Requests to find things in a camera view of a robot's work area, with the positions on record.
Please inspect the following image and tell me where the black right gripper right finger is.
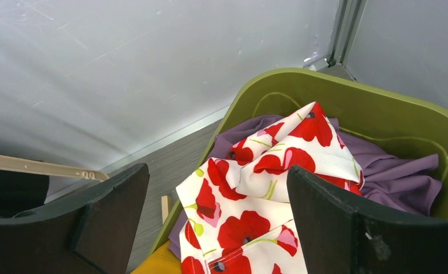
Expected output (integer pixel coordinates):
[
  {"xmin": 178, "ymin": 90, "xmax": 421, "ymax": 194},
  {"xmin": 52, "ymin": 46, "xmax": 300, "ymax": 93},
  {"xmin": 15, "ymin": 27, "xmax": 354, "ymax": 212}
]
[{"xmin": 286, "ymin": 166, "xmax": 448, "ymax": 273}]

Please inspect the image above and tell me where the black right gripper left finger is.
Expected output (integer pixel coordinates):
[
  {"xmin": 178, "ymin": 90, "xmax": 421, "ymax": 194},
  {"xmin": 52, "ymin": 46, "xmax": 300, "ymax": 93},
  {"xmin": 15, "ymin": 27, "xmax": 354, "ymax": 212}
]
[{"xmin": 0, "ymin": 163, "xmax": 150, "ymax": 273}]

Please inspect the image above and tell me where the yellow skirt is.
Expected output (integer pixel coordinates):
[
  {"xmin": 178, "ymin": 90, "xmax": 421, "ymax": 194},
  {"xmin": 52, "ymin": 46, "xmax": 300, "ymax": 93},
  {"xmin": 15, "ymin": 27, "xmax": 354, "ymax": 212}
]
[{"xmin": 131, "ymin": 240, "xmax": 182, "ymax": 274}]

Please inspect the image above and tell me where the purple skirt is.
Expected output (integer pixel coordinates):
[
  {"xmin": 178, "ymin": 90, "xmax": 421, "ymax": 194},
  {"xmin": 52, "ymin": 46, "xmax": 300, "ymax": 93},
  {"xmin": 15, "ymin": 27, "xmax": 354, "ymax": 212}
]
[{"xmin": 168, "ymin": 115, "xmax": 442, "ymax": 259}]

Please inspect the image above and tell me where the red white patterned garment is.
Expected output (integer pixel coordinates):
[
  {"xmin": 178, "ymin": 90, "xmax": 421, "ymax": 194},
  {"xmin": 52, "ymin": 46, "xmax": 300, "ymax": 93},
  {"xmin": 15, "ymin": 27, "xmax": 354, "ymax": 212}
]
[{"xmin": 176, "ymin": 102, "xmax": 364, "ymax": 273}]

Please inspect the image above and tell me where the beige wooden hanger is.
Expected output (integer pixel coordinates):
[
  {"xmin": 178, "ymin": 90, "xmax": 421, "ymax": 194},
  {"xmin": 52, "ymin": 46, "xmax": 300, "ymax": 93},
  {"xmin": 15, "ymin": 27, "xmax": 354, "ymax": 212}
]
[{"xmin": 0, "ymin": 155, "xmax": 109, "ymax": 182}]

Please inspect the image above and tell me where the black skirt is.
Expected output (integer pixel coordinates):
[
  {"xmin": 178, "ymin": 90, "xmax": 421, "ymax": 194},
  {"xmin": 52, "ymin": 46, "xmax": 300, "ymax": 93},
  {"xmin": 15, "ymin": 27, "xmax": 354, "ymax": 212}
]
[{"xmin": 0, "ymin": 170, "xmax": 50, "ymax": 217}]

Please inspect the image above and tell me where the wooden clothes rack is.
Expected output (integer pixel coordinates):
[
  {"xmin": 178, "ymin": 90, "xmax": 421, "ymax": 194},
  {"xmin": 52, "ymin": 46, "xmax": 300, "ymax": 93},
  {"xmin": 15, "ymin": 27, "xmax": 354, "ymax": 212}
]
[{"xmin": 160, "ymin": 195, "xmax": 172, "ymax": 224}]

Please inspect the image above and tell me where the green plastic basket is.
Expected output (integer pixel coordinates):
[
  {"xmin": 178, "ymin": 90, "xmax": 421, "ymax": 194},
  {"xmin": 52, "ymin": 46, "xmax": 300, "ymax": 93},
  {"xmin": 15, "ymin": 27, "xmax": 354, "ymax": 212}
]
[{"xmin": 148, "ymin": 67, "xmax": 448, "ymax": 258}]

